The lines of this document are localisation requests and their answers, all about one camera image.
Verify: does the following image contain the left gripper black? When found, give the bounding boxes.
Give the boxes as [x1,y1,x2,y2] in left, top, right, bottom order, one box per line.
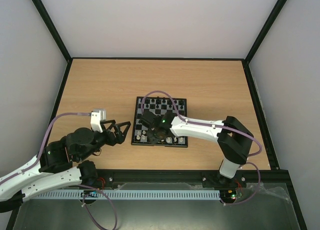
[78,120,133,162]

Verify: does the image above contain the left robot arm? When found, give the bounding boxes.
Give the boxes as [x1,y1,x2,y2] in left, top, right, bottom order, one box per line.
[0,120,131,212]

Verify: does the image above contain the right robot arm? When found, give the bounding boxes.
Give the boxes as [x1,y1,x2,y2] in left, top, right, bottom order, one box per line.
[139,110,254,188]

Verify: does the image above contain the black and white chessboard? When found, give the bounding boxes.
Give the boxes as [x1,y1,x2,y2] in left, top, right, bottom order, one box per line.
[131,96,188,148]

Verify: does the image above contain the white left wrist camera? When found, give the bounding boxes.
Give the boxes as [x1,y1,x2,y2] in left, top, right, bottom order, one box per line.
[90,109,107,133]

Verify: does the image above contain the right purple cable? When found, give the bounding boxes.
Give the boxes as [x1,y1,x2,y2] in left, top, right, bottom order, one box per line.
[141,90,263,207]

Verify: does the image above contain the purple cable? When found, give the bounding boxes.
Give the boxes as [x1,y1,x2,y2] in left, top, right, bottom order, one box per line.
[0,111,118,229]
[141,90,263,207]

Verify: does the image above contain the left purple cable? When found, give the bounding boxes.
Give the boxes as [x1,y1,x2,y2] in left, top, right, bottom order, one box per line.
[0,111,118,229]

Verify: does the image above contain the light blue cable duct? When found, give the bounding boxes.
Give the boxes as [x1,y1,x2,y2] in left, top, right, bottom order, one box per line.
[33,189,221,200]

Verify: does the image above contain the black aluminium frame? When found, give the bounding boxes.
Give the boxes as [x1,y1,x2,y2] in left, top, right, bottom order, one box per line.
[4,0,308,230]

